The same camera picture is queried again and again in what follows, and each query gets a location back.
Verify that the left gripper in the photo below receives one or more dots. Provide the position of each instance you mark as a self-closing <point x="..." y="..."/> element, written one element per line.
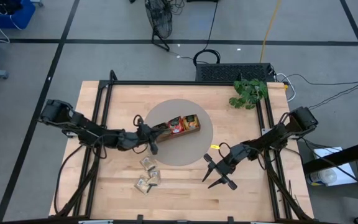
<point x="132" y="140"/>

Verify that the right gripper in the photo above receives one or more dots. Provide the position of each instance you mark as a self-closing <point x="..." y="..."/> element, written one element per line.
<point x="233" y="157"/>

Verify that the wooden tea box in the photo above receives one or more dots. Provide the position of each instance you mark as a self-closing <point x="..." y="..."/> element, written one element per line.
<point x="179" y="135"/>

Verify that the red strawberry tea packet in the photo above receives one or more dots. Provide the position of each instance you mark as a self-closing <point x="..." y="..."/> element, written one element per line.
<point x="176" y="124"/>

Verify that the yellow mango tea packet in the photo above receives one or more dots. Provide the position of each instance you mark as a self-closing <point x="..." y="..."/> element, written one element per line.
<point x="190" y="122"/>

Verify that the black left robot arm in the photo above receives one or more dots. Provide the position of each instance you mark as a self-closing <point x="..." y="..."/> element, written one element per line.
<point x="85" y="129"/>

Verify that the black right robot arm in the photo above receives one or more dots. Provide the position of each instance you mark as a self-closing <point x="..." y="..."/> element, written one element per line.
<point x="272" y="137"/>

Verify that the grey round mat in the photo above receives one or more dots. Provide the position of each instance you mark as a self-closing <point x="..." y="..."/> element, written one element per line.
<point x="182" y="149"/>

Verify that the green potted plant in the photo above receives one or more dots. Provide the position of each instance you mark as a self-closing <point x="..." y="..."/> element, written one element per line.
<point x="249" y="93"/>

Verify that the white round container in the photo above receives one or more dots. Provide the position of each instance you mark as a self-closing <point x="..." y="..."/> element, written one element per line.
<point x="320" y="177"/>

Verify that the silver aluminium bar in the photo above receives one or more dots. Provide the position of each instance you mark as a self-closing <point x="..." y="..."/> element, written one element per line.
<point x="96" y="222"/>

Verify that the black computer case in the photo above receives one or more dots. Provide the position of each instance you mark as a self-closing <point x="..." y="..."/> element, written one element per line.
<point x="232" y="72"/>

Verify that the black metal rack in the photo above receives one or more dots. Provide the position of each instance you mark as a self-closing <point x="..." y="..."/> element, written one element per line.
<point x="337" y="157"/>

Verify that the black floor fan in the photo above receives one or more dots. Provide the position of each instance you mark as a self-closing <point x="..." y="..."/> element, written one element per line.
<point x="158" y="18"/>

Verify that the white cardboard box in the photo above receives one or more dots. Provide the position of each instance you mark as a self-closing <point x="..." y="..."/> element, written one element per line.
<point x="345" y="177"/>

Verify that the black frame bracket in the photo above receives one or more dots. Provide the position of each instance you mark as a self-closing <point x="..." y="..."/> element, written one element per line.
<point x="230" y="219"/>
<point x="140" y="218"/>

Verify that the black aluminium table frame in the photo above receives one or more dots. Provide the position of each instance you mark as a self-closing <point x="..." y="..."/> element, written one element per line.
<point x="166" y="83"/>

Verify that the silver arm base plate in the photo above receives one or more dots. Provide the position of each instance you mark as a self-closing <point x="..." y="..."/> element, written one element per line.
<point x="265" y="133"/>

